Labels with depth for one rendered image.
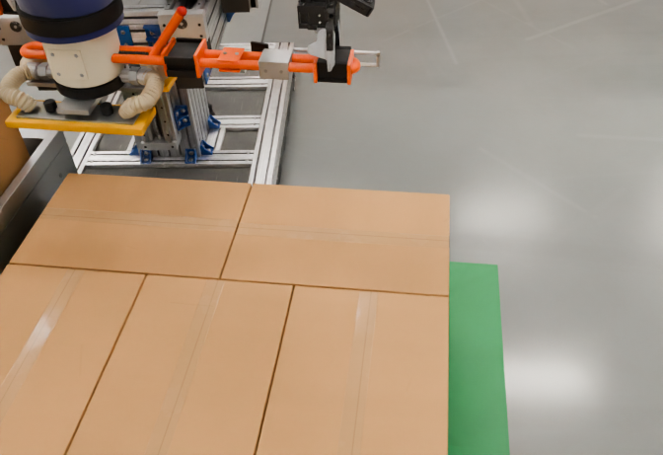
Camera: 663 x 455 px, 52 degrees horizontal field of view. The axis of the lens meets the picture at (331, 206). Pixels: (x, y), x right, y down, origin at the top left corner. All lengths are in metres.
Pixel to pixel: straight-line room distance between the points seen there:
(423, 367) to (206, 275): 0.62
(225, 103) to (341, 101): 0.64
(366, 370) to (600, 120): 2.16
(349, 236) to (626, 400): 1.02
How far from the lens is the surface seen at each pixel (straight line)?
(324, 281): 1.79
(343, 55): 1.57
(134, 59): 1.69
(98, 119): 1.70
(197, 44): 1.68
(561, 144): 3.26
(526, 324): 2.46
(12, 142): 2.28
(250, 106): 3.09
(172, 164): 2.78
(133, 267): 1.93
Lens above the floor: 1.87
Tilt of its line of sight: 41 degrees down
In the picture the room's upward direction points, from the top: 3 degrees counter-clockwise
